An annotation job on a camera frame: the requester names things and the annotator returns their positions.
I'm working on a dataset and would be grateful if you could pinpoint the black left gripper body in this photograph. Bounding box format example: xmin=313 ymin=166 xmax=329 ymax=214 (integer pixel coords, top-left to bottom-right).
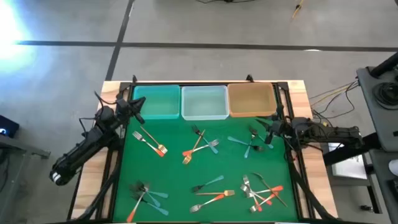
xmin=115 ymin=98 xmax=138 ymax=123

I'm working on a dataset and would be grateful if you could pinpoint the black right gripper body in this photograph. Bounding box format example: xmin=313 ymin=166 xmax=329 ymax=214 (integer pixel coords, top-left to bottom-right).
xmin=270 ymin=119 xmax=286 ymax=137

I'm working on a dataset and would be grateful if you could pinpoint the silver fork orange handle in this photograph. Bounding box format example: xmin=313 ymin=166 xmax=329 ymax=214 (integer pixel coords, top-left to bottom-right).
xmin=242 ymin=174 xmax=264 ymax=212
xmin=132 ymin=131 xmax=165 ymax=157
xmin=244 ymin=185 xmax=284 ymax=198
xmin=189 ymin=194 xmax=225 ymax=214
xmin=182 ymin=139 xmax=220 ymax=157
xmin=239 ymin=184 xmax=273 ymax=206
xmin=126 ymin=182 xmax=150 ymax=223
xmin=249 ymin=192 xmax=279 ymax=213

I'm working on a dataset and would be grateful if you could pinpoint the teal plastic bin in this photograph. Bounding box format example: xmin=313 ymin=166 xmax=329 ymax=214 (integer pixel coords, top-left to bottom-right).
xmin=132 ymin=84 xmax=181 ymax=120

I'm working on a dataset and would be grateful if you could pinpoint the orange plastic bin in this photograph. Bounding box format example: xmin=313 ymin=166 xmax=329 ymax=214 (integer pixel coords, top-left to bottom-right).
xmin=227 ymin=82 xmax=278 ymax=118

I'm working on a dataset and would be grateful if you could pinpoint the clear white plastic bin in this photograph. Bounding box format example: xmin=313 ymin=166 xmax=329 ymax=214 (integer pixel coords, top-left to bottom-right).
xmin=181 ymin=85 xmax=230 ymax=121

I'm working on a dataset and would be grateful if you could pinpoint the black stand beam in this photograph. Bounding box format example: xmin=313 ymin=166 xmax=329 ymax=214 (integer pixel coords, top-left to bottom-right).
xmin=322 ymin=133 xmax=384 ymax=166

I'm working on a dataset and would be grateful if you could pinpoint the white box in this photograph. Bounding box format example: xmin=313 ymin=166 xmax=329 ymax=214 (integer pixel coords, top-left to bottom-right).
xmin=328 ymin=142 xmax=368 ymax=180

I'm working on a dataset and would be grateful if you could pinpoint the grey equipment cart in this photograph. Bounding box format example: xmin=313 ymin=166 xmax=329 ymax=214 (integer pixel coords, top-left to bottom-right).
xmin=356 ymin=66 xmax=398 ymax=153

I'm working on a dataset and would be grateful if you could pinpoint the grey side table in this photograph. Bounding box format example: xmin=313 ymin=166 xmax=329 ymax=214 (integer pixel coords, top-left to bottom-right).
xmin=0 ymin=133 xmax=51 ymax=224

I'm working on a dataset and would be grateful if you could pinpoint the black electronic box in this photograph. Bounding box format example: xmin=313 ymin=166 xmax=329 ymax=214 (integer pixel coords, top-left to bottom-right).
xmin=0 ymin=114 xmax=20 ymax=138

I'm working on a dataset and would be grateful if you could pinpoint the dark grey cabinet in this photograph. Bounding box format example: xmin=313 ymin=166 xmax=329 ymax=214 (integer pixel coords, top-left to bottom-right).
xmin=368 ymin=148 xmax=398 ymax=215

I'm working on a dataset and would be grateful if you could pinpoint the black pole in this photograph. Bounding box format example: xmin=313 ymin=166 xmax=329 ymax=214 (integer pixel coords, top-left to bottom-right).
xmin=369 ymin=51 xmax=398 ymax=78

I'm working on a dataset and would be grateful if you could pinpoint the black aluminium table frame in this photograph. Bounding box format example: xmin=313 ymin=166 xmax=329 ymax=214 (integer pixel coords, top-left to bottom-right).
xmin=67 ymin=74 xmax=336 ymax=223

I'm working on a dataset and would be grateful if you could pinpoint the yellow cable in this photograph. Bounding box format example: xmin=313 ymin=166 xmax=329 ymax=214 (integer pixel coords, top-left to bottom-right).
xmin=309 ymin=81 xmax=358 ymax=108

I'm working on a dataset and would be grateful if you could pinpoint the black floor cable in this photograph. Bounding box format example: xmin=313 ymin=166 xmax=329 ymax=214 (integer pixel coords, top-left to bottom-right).
xmin=310 ymin=80 xmax=359 ymax=121

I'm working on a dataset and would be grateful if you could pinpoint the black cable coil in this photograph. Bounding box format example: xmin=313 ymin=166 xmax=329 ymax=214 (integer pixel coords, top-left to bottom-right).
xmin=372 ymin=81 xmax=398 ymax=106

